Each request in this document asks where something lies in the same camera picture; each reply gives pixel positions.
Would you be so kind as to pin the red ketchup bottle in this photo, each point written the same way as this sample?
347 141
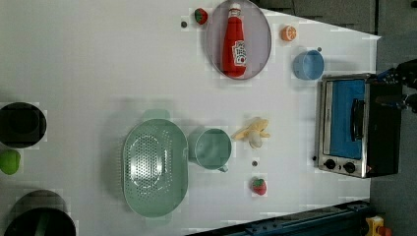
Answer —
234 56

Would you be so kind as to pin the green measuring cup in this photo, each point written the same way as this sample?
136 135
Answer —
210 148

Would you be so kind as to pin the black round base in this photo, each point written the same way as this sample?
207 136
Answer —
22 125

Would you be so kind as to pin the red strawberry toy near oven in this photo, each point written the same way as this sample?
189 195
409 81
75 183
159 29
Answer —
259 186

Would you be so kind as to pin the blue bowl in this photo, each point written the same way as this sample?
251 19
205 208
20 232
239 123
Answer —
308 65

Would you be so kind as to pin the green colander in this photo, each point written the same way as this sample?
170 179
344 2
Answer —
155 165

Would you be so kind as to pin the peeled toy banana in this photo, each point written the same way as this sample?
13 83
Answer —
255 132

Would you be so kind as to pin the black bowl with green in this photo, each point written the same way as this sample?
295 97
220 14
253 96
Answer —
42 221

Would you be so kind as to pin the orange slice toy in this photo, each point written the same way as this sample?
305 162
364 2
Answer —
288 33

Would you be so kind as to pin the red strawberry toy by plate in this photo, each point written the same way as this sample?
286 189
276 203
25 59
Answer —
201 16

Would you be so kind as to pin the black toaster oven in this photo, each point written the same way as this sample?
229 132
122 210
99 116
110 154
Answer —
359 135

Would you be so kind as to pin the yellow red toy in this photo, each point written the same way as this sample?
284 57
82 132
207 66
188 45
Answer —
377 227

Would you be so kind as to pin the green lime toy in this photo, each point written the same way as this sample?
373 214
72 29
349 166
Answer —
10 161

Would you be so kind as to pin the grey oval plate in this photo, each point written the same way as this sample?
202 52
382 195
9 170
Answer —
256 32

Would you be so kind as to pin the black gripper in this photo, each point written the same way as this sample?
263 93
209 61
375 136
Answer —
406 74

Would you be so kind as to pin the blue metal frame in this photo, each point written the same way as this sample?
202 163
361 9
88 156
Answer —
340 220

